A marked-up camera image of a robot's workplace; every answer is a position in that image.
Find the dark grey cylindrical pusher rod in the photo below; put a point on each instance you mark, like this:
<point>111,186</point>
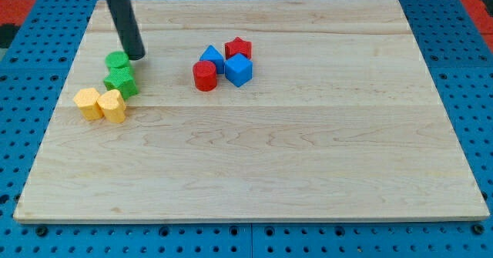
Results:
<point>127,28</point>

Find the green cylinder block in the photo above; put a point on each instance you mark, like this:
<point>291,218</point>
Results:
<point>117,60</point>

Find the green star block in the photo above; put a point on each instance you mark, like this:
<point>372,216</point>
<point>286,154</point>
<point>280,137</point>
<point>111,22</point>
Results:
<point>123,80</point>

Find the yellow hexagon block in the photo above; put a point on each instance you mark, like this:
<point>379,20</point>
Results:
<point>87,102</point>

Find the blue triangle block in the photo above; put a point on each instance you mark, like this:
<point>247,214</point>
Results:
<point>211,54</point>

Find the yellow heart block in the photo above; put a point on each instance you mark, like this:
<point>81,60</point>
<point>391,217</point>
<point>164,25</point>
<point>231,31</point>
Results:
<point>113,106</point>

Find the red cylinder block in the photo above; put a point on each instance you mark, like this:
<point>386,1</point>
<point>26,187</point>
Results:
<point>204,74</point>

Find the red star block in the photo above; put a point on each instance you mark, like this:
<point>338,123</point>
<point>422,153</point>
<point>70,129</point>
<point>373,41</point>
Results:
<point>238,46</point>

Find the blue cube block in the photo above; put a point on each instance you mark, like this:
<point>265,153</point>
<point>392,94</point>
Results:
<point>238,69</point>

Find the light wooden board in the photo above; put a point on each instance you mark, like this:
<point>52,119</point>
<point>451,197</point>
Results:
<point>341,123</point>

